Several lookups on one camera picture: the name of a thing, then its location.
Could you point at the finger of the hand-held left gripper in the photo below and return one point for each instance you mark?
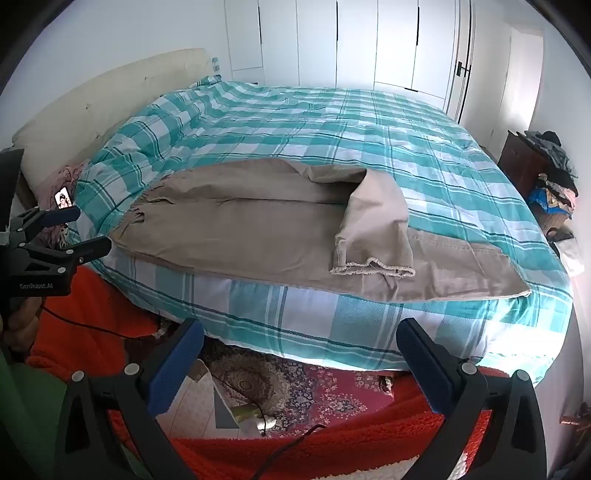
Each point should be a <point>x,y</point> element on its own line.
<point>55,216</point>
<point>83,249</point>

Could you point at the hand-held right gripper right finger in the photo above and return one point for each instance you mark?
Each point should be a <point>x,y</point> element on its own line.
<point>429,369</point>

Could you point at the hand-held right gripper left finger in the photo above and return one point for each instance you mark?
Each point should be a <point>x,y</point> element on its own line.
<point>173,369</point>

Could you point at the beige pants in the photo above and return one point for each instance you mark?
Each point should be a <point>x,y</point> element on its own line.
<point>231,230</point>

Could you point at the person's left hand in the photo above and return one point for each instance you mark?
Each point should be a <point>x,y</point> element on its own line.
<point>23,323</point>

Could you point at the smartphone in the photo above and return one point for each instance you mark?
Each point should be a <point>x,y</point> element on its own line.
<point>63,199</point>

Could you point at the pink patterned pillow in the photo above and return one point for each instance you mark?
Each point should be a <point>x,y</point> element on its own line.
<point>64,177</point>

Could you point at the white paper sheet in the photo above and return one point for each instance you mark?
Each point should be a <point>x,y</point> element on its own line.
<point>203,406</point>

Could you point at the red patterned rug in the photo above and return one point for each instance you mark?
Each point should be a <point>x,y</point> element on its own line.
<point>323,392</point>

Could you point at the orange fleece blanket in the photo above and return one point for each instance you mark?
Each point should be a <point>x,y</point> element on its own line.
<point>346,443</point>

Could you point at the cream padded headboard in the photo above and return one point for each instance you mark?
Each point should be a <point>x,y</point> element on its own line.
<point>92,101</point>

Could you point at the green garment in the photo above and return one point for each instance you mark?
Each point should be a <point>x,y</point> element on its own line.
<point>32,406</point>

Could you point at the white cloth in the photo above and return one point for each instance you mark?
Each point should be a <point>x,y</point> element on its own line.
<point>570,256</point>

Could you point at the teal plaid pillow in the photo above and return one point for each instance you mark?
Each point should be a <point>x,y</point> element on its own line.
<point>214,69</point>

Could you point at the pile of clothes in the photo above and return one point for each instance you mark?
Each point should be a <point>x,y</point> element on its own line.
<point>558,184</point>

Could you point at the dark wooden dresser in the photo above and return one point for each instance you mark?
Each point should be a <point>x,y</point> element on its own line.
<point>521,161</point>

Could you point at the teal plaid bed cover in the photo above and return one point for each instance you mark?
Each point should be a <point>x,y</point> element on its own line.
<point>369,138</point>

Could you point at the white door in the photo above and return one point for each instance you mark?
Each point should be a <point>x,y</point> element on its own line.
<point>464,37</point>

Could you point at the white wardrobe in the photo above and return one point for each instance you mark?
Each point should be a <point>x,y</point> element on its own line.
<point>355,41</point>

